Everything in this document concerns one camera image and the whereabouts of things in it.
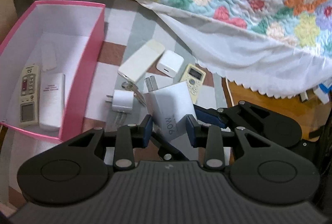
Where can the large white charger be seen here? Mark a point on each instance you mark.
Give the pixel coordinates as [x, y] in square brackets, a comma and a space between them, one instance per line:
[168, 107]

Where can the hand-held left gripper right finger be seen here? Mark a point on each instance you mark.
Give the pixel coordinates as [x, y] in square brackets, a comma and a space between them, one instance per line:
[191, 133]

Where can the white cube charger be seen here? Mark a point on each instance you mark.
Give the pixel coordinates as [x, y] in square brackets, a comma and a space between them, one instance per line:
[170, 63]

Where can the pink cardboard box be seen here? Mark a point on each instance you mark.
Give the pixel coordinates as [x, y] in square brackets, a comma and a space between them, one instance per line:
[83, 78]

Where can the checkered rug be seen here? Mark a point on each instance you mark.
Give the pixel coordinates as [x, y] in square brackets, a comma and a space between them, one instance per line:
[114, 32]

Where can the long cream power bank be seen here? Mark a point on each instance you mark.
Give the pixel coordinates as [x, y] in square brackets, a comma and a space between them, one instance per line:
[140, 60]

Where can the white scalloped bed sheet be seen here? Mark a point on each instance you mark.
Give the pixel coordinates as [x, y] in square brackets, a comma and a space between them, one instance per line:
[246, 52]

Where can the small yellow remote control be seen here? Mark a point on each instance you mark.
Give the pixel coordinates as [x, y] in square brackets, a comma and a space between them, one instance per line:
[193, 78]

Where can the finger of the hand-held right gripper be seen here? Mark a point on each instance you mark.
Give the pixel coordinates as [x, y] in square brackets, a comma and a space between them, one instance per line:
[166, 147]
[210, 116]

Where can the white remote control red label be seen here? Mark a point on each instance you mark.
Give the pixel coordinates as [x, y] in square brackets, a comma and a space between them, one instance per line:
[51, 104]

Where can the brown cardboard box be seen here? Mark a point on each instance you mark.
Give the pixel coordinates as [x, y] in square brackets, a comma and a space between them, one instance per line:
[5, 11]

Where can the white and blue packaging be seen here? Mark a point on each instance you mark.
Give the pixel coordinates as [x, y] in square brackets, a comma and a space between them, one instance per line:
[324, 89]

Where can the large cream remote control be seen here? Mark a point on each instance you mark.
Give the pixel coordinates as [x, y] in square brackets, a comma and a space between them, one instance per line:
[29, 99]

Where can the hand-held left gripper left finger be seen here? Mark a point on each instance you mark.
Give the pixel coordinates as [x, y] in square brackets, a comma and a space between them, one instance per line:
[147, 132]

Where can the small white plug charger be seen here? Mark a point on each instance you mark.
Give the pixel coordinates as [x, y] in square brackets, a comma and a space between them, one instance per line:
[123, 100]

